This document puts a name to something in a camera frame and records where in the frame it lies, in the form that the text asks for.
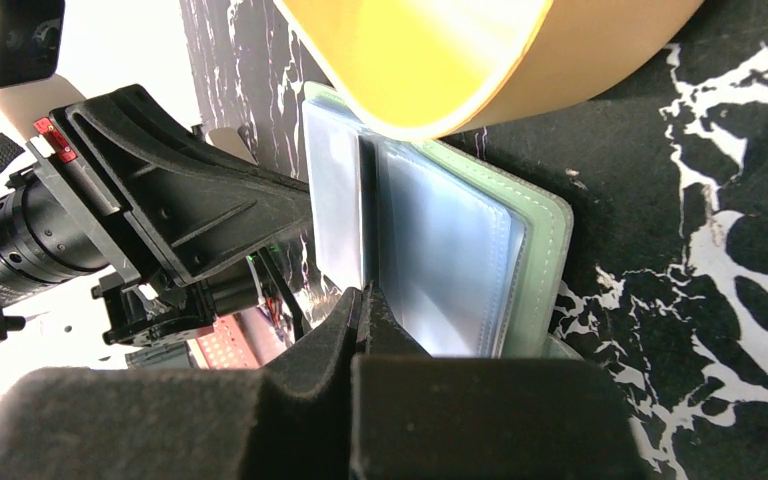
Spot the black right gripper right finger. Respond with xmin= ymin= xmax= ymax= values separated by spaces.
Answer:
xmin=349 ymin=285 xmax=646 ymax=479

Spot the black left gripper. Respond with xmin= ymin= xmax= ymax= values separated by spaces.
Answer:
xmin=0 ymin=84 xmax=311 ymax=346

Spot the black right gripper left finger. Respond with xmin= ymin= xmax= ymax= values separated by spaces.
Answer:
xmin=0 ymin=288 xmax=361 ymax=479

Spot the mint green card holder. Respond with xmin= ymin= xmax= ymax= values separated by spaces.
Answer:
xmin=301 ymin=81 xmax=575 ymax=359

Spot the orange oval tray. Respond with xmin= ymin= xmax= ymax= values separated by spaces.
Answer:
xmin=277 ymin=0 xmax=699 ymax=141

